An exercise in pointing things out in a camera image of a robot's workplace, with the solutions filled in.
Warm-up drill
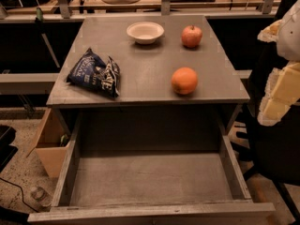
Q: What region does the orange fruit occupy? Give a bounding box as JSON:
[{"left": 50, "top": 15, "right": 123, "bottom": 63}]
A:
[{"left": 171, "top": 67, "right": 198, "bottom": 95}]

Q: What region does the black floor cable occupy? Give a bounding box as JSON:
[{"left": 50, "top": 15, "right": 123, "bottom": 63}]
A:
[{"left": 0, "top": 176, "right": 39, "bottom": 214}]

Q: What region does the cardboard box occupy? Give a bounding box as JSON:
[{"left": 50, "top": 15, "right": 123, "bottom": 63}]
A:
[{"left": 26, "top": 109, "right": 68, "bottom": 178}]

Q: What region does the grey top drawer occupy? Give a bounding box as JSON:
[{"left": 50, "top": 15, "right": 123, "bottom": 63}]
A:
[{"left": 29, "top": 108, "right": 274, "bottom": 225}]

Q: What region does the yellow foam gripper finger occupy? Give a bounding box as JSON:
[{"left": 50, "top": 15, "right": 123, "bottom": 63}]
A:
[{"left": 257, "top": 61, "right": 300, "bottom": 127}]

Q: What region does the blue chip bag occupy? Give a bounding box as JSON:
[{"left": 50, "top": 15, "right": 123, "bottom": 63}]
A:
[{"left": 67, "top": 48, "right": 120, "bottom": 98}]

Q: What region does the black object at left edge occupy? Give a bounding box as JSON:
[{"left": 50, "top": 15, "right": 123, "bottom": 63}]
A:
[{"left": 0, "top": 125, "right": 18, "bottom": 172}]

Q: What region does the white paper bowl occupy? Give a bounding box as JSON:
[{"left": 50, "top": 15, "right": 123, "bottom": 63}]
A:
[{"left": 127, "top": 22, "right": 164, "bottom": 45}]

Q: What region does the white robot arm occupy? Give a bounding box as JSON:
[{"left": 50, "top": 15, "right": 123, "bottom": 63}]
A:
[{"left": 257, "top": 0, "right": 300, "bottom": 127}]

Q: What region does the clear plastic bottle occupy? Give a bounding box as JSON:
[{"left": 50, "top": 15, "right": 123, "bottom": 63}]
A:
[{"left": 30, "top": 187, "right": 52, "bottom": 208}]

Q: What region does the black office chair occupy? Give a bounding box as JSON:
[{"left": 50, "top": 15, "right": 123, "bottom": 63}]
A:
[{"left": 242, "top": 0, "right": 300, "bottom": 225}]

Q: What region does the red apple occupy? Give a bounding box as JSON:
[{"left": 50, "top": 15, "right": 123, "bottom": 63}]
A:
[{"left": 181, "top": 25, "right": 203, "bottom": 48}]

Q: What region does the grey wooden cabinet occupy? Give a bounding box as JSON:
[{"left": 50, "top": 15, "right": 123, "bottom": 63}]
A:
[{"left": 46, "top": 14, "right": 251, "bottom": 136}]

